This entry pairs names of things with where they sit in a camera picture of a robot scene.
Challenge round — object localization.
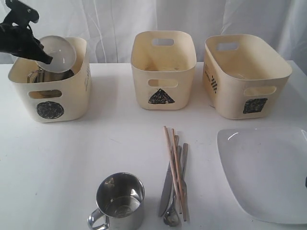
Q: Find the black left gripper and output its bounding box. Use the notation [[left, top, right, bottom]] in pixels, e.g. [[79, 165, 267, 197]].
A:
[[0, 23, 53, 65]]

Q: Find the white plastic bowl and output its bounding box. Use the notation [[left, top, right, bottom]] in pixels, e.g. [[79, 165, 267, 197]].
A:
[[36, 35, 76, 73]]

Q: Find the steel table knife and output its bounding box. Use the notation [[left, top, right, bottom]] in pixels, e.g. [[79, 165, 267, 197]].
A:
[[158, 145, 182, 218]]

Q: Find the steel fork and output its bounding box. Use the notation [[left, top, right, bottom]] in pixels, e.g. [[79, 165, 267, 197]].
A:
[[181, 143, 188, 221]]

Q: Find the steel spoon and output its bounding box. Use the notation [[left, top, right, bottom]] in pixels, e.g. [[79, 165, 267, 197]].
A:
[[163, 188, 179, 227]]

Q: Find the cream bin circle mark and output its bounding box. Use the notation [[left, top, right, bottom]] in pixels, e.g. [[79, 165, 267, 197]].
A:
[[8, 37, 92, 123]]

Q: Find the white backdrop curtain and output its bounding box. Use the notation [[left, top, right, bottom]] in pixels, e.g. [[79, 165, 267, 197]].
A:
[[0, 0, 307, 65]]

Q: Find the cream bin triangle mark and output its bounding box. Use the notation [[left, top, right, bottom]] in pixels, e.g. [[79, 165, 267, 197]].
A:
[[131, 31, 197, 110]]

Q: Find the cream bin square mark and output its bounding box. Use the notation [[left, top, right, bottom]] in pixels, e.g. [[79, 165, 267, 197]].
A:
[[203, 34, 293, 120]]

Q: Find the white square plate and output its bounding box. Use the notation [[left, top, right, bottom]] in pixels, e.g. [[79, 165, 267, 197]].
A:
[[217, 126, 307, 225]]

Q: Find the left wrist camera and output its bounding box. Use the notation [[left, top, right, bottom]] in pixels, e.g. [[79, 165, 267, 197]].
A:
[[3, 0, 39, 27]]

